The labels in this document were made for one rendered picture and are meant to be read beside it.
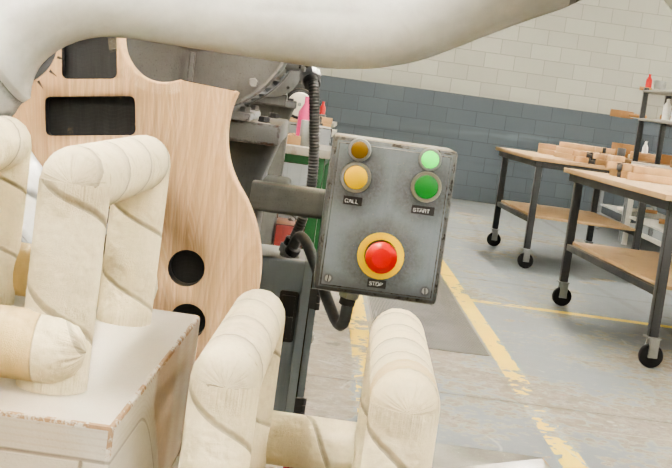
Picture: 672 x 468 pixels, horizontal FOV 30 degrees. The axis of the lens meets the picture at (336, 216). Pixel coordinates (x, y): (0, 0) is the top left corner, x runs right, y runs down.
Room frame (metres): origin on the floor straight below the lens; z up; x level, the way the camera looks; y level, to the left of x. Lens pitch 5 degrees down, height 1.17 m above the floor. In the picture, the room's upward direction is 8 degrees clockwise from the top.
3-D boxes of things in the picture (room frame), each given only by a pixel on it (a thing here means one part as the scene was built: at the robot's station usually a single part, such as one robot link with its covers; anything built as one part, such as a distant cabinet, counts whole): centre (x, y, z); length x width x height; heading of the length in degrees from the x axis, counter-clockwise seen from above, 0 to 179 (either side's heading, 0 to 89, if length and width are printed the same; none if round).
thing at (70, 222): (0.56, 0.12, 1.07); 0.03 x 0.03 x 0.09
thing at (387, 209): (1.71, -0.03, 0.99); 0.24 x 0.21 x 0.26; 1
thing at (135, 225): (0.73, 0.12, 1.07); 0.03 x 0.03 x 0.09
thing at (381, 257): (1.58, -0.06, 0.97); 0.04 x 0.04 x 0.04; 1
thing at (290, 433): (0.74, 0.00, 0.96); 0.11 x 0.03 x 0.03; 90
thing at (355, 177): (1.59, -0.02, 1.07); 0.03 x 0.01 x 0.03; 91
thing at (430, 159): (1.58, -0.11, 1.11); 0.03 x 0.01 x 0.03; 91
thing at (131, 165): (0.64, 0.12, 1.12); 0.20 x 0.03 x 0.03; 179
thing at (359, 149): (1.58, -0.02, 1.11); 0.03 x 0.01 x 0.03; 91
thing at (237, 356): (0.64, 0.04, 1.04); 0.20 x 0.03 x 0.03; 179
